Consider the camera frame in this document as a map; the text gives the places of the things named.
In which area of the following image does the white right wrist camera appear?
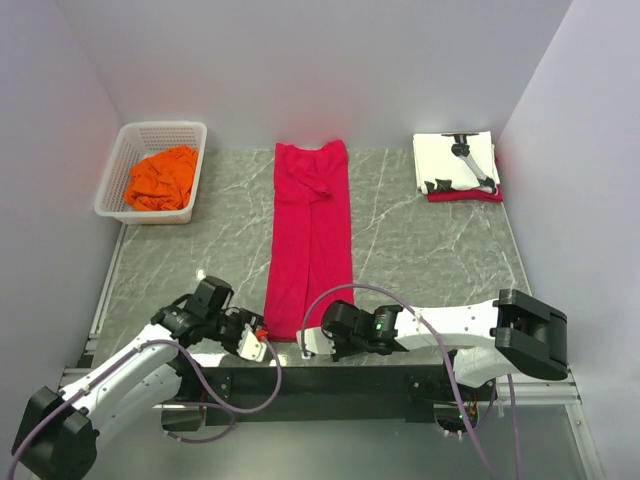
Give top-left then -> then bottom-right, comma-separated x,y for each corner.
296,327 -> 336,359

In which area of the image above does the folded white printed t shirt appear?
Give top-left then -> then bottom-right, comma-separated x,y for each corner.
412,131 -> 501,196

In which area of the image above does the folded red t shirt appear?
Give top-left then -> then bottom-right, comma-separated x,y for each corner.
428,152 -> 504,204

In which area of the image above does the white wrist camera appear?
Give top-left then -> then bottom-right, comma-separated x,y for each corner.
237,325 -> 267,362
296,327 -> 336,359

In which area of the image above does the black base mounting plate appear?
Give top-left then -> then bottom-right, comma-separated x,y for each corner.
160,365 -> 495,432

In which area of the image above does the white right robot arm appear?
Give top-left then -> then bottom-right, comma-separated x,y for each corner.
298,289 -> 568,399

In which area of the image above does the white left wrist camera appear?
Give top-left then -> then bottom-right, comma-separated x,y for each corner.
237,325 -> 267,362

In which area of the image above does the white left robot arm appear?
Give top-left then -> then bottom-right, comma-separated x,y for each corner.
7,276 -> 266,479

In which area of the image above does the crimson red t shirt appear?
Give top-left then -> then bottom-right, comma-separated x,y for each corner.
264,140 -> 353,343

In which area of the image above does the orange t shirt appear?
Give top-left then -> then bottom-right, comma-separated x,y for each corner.
124,145 -> 199,211

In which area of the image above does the white plastic laundry basket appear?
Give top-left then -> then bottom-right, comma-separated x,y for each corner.
94,121 -> 207,224

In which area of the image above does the aluminium extrusion rail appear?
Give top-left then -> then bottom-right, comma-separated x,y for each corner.
61,333 -> 582,406

